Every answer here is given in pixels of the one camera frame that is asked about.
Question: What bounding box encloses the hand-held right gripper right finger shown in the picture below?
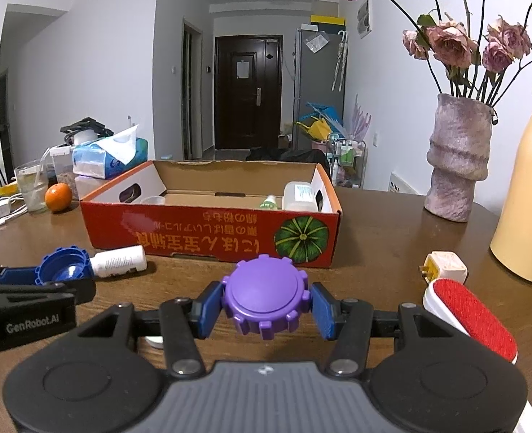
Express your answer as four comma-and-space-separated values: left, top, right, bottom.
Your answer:
311, 282, 465, 377

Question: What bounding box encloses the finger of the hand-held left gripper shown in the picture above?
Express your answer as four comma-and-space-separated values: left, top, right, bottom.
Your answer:
0, 265, 39, 286
0, 278, 96, 307

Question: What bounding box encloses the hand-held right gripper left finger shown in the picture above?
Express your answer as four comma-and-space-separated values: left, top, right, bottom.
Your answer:
77, 280, 225, 377

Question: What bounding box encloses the blue ridged bottle cap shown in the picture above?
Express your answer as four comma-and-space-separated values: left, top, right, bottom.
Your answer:
35, 246, 93, 286

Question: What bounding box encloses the purple ridged bottle cap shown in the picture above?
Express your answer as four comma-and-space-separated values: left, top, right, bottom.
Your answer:
222, 255, 312, 341

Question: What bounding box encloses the white cylindrical bottle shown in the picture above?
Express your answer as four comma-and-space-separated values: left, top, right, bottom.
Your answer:
89, 245, 148, 278

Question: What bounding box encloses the orange cardboard box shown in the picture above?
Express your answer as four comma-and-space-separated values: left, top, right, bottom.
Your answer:
80, 160, 342, 269

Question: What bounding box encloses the large translucent bottle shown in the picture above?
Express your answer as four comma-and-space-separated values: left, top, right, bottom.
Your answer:
282, 181, 319, 212

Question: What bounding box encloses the white cube charger plug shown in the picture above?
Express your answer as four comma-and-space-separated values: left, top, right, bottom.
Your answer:
418, 251, 469, 287

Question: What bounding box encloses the red lint brush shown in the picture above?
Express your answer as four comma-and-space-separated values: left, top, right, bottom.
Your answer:
423, 278, 519, 364

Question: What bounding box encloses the orange fruit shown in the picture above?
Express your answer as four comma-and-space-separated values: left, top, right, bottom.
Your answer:
45, 183, 74, 214

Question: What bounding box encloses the clear drinking glass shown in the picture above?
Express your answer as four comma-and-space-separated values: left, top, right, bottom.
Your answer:
14, 160, 50, 213

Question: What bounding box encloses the clear storage jar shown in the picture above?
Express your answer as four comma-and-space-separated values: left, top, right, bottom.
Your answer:
49, 144, 75, 188

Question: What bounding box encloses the blue tissue pack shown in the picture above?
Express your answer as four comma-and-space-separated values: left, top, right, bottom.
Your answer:
72, 125, 149, 179

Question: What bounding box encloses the white panel heater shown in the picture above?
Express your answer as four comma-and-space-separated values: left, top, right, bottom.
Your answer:
388, 171, 426, 196

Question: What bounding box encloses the storage cart with bottles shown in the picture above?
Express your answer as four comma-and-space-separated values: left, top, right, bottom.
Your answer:
326, 133, 367, 189

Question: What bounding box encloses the black bag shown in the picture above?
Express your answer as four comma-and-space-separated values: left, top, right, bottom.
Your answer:
247, 146, 332, 166

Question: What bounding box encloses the black equipment rig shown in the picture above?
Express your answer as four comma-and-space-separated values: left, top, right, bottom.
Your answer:
60, 117, 114, 145

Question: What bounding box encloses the yellow watering can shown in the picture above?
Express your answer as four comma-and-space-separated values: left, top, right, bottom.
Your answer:
296, 117, 332, 141

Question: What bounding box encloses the purple decorative grass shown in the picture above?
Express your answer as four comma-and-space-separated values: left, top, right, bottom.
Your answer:
344, 95, 372, 143

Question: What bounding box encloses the blue folding rack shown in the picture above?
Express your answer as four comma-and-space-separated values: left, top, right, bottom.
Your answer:
305, 102, 344, 129

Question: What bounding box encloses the purple textured vase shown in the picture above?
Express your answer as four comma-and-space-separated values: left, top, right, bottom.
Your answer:
423, 93, 496, 223

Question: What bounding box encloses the dark side door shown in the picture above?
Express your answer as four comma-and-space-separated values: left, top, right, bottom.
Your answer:
182, 20, 203, 161

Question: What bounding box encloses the dark brown entrance door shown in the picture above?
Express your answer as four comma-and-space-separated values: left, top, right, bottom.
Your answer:
215, 34, 283, 150

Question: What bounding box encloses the grey refrigerator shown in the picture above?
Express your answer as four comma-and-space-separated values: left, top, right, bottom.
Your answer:
293, 27, 348, 152

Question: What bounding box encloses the yellow thermos jug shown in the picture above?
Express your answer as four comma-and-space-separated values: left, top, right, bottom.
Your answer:
490, 73, 532, 285

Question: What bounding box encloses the striped folded umbrella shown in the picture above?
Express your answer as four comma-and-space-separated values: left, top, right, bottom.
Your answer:
331, 31, 348, 92

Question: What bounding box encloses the clear plastic bag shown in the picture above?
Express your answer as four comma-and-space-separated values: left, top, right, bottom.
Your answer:
305, 31, 330, 52

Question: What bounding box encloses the yellow flat box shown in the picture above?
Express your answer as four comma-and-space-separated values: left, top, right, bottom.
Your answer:
310, 14, 345, 28

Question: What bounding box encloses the dried pink rose bouquet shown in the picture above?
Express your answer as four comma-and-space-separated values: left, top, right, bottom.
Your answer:
329, 0, 532, 109

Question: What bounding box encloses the white power adapter with cable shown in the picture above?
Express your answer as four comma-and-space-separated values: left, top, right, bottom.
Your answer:
0, 196, 27, 227

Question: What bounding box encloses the white wall electrical panel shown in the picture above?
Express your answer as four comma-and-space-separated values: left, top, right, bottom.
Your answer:
357, 0, 374, 38

